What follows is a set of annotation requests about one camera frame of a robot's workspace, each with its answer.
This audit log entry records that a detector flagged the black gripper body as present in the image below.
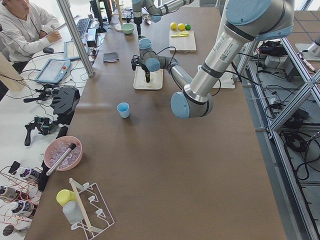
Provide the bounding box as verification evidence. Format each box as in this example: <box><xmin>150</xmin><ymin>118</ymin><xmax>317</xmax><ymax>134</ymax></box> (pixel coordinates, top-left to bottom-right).
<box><xmin>125</xmin><ymin>15</ymin><xmax>143</xmax><ymax>28</ymax></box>
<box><xmin>131</xmin><ymin>56</ymin><xmax>150</xmax><ymax>74</ymax></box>

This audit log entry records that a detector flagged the cream white cup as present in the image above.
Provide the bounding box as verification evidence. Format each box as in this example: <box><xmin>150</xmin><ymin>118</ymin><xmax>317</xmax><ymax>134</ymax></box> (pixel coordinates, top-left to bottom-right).
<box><xmin>145</xmin><ymin>75</ymin><xmax>154</xmax><ymax>88</ymax></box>

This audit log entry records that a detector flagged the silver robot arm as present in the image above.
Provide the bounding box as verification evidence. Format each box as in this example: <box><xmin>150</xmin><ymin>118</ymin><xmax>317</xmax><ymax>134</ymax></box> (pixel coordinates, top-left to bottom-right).
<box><xmin>131</xmin><ymin>0</ymin><xmax>194</xmax><ymax>40</ymax></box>
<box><xmin>131</xmin><ymin>0</ymin><xmax>295</xmax><ymax>119</ymax></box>

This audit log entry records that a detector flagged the cream rabbit tray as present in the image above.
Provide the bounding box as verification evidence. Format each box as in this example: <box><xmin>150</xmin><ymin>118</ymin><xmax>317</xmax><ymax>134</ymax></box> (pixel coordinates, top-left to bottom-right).
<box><xmin>133</xmin><ymin>66</ymin><xmax>163</xmax><ymax>90</ymax></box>

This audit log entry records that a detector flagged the metal scoop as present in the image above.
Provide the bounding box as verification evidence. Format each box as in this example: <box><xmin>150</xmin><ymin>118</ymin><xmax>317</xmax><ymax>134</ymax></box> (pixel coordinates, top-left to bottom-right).
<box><xmin>142</xmin><ymin>13</ymin><xmax>153</xmax><ymax>25</ymax></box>

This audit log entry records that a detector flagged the green bowl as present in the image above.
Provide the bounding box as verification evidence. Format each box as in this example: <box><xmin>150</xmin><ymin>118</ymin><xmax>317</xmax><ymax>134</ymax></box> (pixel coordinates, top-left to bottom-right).
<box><xmin>120</xmin><ymin>23</ymin><xmax>135</xmax><ymax>35</ymax></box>

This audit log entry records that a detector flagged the wooden cup stand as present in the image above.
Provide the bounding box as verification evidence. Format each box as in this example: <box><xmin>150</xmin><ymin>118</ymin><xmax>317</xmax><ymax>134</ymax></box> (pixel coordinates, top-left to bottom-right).
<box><xmin>112</xmin><ymin>0</ymin><xmax>123</xmax><ymax>33</ymax></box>

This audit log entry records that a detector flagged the grey folded cloth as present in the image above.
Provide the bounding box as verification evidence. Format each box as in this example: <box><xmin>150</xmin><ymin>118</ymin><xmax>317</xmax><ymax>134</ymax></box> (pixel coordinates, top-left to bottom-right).
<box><xmin>103</xmin><ymin>52</ymin><xmax>119</xmax><ymax>63</ymax></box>

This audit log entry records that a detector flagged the whole yellow lemon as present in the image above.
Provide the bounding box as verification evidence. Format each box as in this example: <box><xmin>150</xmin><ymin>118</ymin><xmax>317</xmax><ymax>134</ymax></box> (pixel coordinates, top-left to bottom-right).
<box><xmin>170</xmin><ymin>22</ymin><xmax>177</xmax><ymax>31</ymax></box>
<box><xmin>177</xmin><ymin>23</ymin><xmax>186</xmax><ymax>31</ymax></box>

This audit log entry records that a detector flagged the blue cup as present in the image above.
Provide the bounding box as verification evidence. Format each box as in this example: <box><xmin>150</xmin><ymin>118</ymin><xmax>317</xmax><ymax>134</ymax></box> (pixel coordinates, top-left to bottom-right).
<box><xmin>117</xmin><ymin>102</ymin><xmax>130</xmax><ymax>119</ymax></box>

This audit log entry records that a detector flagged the yellow plastic knife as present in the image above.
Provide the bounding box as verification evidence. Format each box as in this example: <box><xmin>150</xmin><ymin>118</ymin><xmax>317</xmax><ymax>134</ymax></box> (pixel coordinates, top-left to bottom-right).
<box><xmin>170</xmin><ymin>34</ymin><xmax>189</xmax><ymax>38</ymax></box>

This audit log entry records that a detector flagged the wooden cutting board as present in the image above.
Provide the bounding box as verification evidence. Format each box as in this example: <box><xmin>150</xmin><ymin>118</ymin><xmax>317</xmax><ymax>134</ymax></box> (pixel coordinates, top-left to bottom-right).
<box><xmin>169</xmin><ymin>30</ymin><xmax>197</xmax><ymax>53</ymax></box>

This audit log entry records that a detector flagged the green lime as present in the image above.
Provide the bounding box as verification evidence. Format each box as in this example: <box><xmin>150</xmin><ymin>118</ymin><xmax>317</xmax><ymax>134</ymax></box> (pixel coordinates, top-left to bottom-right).
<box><xmin>185</xmin><ymin>24</ymin><xmax>191</xmax><ymax>31</ymax></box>

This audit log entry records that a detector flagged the black keyboard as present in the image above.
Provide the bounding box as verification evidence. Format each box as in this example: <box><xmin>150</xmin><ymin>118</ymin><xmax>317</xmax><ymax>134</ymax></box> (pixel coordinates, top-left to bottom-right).
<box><xmin>76</xmin><ymin>18</ymin><xmax>91</xmax><ymax>37</ymax></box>

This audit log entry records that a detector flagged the blue teach pendant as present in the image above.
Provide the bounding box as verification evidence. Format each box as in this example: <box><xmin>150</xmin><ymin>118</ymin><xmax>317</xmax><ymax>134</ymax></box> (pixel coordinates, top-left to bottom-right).
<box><xmin>63</xmin><ymin>41</ymin><xmax>80</xmax><ymax>61</ymax></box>
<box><xmin>34</xmin><ymin>58</ymin><xmax>71</xmax><ymax>84</ymax></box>

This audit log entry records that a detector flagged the computer mouse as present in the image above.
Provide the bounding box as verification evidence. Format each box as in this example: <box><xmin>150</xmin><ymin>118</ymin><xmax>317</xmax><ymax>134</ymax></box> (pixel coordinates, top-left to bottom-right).
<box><xmin>42</xmin><ymin>47</ymin><xmax>55</xmax><ymax>54</ymax></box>

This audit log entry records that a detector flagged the metal muddler tool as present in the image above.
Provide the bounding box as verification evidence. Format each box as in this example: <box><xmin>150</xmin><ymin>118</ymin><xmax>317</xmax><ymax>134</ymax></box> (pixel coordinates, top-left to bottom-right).
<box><xmin>46</xmin><ymin>143</ymin><xmax>77</xmax><ymax>177</ymax></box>

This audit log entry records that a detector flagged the black handheld gripper controller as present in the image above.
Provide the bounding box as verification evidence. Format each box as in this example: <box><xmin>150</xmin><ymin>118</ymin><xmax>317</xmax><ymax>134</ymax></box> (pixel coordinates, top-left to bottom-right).
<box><xmin>24</xmin><ymin>115</ymin><xmax>58</xmax><ymax>146</ymax></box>

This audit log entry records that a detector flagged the seated person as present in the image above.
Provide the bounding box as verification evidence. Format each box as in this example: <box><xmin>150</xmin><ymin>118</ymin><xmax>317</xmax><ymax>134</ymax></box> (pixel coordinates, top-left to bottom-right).
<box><xmin>0</xmin><ymin>0</ymin><xmax>62</xmax><ymax>73</ymax></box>

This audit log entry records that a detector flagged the pink bowl with ice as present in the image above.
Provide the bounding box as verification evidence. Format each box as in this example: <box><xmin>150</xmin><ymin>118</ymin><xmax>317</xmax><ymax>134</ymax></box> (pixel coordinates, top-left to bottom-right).
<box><xmin>43</xmin><ymin>135</ymin><xmax>84</xmax><ymax>172</ymax></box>

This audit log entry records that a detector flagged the yellow tumbler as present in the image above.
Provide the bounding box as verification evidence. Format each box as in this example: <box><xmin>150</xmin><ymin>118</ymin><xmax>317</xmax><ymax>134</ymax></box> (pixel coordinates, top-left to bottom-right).
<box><xmin>56</xmin><ymin>189</ymin><xmax>77</xmax><ymax>207</ymax></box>

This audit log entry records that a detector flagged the clear frosted tumbler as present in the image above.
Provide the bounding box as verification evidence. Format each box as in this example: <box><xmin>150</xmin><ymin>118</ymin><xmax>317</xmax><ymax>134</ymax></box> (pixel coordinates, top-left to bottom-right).
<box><xmin>62</xmin><ymin>200</ymin><xmax>84</xmax><ymax>225</ymax></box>

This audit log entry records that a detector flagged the aluminium frame post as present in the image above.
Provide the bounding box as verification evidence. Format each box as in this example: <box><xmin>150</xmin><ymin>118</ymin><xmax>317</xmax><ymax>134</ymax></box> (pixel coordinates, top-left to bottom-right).
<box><xmin>57</xmin><ymin>0</ymin><xmax>94</xmax><ymax>78</ymax></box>

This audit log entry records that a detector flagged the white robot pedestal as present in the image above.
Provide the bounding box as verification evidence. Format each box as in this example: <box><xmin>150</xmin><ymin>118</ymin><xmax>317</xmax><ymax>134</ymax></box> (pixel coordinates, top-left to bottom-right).
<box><xmin>200</xmin><ymin>0</ymin><xmax>235</xmax><ymax>89</ymax></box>

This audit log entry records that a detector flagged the white wire cup rack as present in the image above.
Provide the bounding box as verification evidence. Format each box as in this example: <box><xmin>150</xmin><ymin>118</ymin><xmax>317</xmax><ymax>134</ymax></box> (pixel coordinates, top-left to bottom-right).
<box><xmin>69</xmin><ymin>178</ymin><xmax>115</xmax><ymax>240</ymax></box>

